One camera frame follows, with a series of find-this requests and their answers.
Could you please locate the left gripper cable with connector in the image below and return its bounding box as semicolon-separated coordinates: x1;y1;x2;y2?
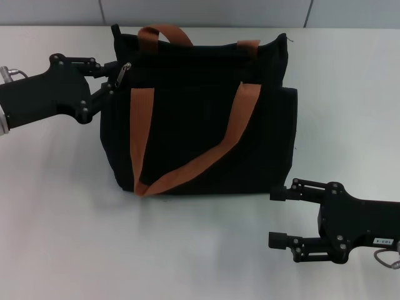
0;65;31;84

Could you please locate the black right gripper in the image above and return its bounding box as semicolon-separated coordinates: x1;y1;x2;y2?
267;177;400;266

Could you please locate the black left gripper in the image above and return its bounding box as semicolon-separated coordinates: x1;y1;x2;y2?
0;52;121;132

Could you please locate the black bag with orange straps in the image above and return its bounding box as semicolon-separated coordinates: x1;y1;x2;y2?
99;23;298;198

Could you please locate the silver zipper pull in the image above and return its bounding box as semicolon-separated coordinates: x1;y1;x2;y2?
107;62;132;91

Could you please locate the right gripper cable with connectors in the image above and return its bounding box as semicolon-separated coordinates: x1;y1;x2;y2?
374;239;400;270

